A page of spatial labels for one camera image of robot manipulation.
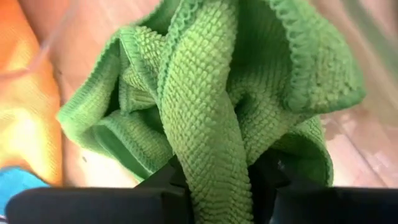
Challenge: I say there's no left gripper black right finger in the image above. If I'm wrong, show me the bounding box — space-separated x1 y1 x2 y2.
248 148 398 224

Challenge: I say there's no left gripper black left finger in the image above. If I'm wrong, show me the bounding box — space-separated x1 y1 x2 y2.
5 155 194 224

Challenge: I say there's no green microfiber towel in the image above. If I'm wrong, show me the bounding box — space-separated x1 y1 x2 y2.
57 0 367 224

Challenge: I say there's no teal microfiber towel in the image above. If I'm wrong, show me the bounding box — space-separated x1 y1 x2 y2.
0 166 50 217

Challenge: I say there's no orange microfiber towel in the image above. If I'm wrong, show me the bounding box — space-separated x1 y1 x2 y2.
0 0 64 187

